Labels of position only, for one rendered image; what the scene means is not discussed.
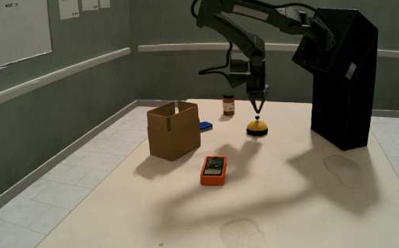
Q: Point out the brown cardboard box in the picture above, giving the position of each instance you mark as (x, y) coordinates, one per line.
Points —
(172, 141)

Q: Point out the small orange spice jar with black lid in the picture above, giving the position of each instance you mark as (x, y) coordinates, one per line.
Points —
(228, 104)

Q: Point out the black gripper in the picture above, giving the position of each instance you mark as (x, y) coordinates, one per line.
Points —
(261, 91)

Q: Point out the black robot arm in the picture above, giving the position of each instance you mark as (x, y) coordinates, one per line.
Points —
(287, 19)

